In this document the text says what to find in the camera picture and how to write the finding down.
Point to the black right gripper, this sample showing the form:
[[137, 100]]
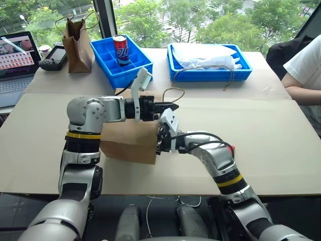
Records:
[[165, 141]]

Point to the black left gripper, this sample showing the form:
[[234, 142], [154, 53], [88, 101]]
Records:
[[146, 108]]

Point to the brown paper bag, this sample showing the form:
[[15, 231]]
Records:
[[77, 50], [128, 140]]

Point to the person's bare forearm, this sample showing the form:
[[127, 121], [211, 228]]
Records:
[[301, 94]]

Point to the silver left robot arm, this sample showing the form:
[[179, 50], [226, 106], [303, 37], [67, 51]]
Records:
[[85, 118]]

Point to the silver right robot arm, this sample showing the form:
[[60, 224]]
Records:
[[225, 165]]

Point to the white plastic bag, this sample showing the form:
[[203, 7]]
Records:
[[208, 59]]

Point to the standing brown paper bag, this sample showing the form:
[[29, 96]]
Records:
[[77, 50]]

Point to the blue plastic crate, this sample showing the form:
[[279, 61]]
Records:
[[213, 74]]

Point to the blue compartment crate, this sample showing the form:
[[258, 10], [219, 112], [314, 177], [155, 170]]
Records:
[[110, 71]]

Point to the red drink can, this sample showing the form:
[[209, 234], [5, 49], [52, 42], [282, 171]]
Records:
[[121, 50]]

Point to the grey rounded robot leg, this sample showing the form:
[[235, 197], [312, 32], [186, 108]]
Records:
[[191, 222], [128, 223]]

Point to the black handheld controller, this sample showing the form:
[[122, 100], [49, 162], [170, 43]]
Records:
[[54, 59]]

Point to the black backpack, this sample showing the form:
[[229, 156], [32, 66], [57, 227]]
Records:
[[281, 57]]

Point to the white paper cup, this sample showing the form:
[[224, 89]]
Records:
[[44, 51]]

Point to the person in white t-shirt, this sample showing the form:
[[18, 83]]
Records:
[[307, 65]]

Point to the grey laptop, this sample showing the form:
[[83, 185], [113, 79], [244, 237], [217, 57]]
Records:
[[15, 67]]

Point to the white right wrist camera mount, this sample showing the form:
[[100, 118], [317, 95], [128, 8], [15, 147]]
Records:
[[170, 121]]

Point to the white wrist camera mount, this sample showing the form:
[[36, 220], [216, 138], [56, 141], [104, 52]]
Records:
[[170, 121], [136, 86]]

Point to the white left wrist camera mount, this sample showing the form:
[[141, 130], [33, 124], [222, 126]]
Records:
[[136, 86]]

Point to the black window frame post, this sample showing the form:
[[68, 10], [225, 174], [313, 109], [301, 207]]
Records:
[[106, 20]]

